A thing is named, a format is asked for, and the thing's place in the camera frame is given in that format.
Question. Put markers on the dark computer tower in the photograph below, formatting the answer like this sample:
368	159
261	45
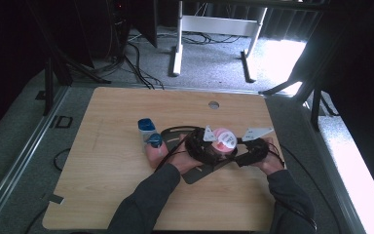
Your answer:
104	29

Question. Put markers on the black metal stand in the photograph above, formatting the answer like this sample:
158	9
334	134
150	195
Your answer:
50	74
315	104

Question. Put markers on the black rectangular floor bracket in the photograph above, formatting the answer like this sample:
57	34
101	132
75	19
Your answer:
61	122

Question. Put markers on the black slotted corner shelf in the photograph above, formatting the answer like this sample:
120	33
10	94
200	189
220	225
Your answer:
196	175

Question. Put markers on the aluminium floor rail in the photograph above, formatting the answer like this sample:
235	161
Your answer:
334	169
22	152

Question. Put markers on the person's left hand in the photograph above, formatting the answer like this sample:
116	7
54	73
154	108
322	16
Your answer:
181	161

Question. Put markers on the pink bottle with blue cap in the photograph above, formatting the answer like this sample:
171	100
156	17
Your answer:
156	154

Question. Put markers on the white bottle with blue cap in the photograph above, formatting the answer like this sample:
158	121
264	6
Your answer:
146	128

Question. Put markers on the white desk frame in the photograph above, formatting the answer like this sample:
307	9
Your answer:
219	25

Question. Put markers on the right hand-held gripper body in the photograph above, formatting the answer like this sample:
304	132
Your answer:
258	149

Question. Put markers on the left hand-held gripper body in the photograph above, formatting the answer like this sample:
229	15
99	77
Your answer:
199	148

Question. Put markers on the pink jar with white lid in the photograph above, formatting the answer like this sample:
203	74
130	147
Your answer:
224	139

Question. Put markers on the person's right hand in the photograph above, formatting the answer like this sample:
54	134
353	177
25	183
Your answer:
271	162

